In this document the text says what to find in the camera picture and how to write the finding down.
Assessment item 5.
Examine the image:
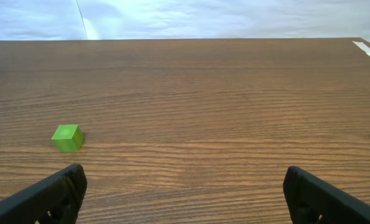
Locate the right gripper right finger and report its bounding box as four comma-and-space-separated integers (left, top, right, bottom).
282, 166, 370, 224

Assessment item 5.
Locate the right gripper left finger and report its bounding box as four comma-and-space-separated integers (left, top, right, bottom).
0, 164, 88, 224

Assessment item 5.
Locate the green cube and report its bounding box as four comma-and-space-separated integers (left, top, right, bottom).
51, 124, 85, 153

